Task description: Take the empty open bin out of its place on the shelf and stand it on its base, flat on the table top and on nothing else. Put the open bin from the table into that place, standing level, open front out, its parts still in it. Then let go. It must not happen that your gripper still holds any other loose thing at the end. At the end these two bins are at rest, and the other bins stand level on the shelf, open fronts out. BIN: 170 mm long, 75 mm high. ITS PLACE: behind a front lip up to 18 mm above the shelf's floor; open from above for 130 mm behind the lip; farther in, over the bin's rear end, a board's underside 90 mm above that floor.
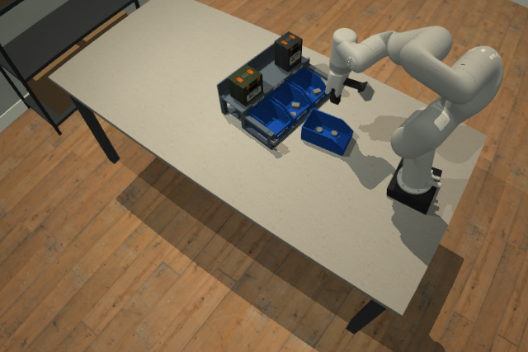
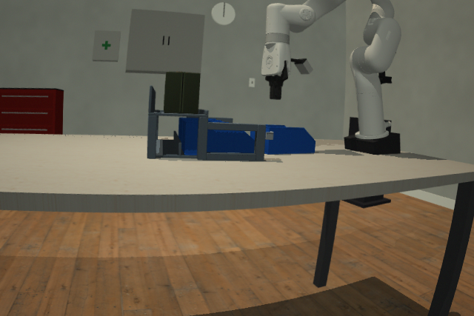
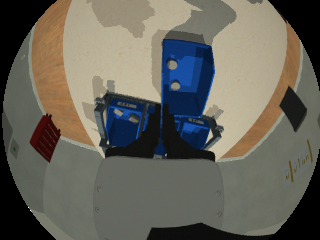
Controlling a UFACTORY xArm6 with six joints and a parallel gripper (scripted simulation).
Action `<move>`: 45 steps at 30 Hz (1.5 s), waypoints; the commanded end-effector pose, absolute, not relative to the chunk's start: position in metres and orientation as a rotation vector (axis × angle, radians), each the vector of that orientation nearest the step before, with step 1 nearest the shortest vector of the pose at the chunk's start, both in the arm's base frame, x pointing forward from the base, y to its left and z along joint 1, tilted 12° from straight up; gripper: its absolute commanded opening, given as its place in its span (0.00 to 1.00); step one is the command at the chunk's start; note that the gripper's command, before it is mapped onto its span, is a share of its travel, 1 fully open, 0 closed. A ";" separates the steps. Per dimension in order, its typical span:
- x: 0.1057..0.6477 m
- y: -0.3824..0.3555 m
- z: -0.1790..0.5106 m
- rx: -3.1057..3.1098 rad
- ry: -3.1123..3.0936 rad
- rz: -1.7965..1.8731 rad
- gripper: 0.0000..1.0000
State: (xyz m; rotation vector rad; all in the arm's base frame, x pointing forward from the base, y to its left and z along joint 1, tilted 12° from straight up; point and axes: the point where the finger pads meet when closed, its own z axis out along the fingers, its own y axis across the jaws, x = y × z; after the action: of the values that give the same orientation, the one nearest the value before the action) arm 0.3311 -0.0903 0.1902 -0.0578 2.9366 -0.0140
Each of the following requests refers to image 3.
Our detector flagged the blue bin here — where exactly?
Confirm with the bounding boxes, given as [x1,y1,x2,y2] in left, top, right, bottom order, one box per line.
[161,39,215,117]
[142,106,181,155]
[105,98,144,147]
[178,117,210,149]

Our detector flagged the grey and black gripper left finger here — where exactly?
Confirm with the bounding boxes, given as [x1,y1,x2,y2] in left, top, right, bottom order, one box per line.
[105,103,161,159]

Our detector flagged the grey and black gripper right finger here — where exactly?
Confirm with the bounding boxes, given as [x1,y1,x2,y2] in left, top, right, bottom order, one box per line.
[161,104,215,162]

